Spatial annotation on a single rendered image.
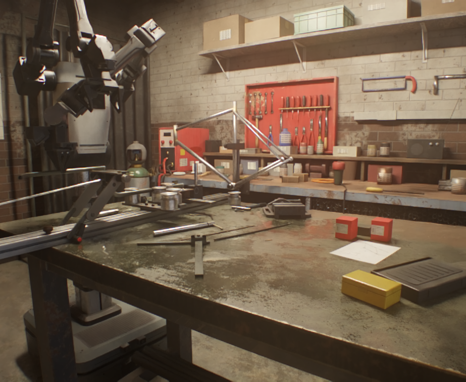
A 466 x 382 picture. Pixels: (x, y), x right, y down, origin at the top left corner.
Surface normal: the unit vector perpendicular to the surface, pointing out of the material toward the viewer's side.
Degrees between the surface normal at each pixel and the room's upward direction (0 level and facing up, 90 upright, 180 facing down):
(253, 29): 91
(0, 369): 0
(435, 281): 0
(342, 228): 90
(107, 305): 90
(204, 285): 0
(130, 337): 45
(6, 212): 90
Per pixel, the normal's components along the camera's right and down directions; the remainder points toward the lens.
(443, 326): 0.00, -0.99
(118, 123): 0.16, 0.13
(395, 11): -0.57, 0.12
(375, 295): -0.80, 0.08
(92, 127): 0.76, 0.09
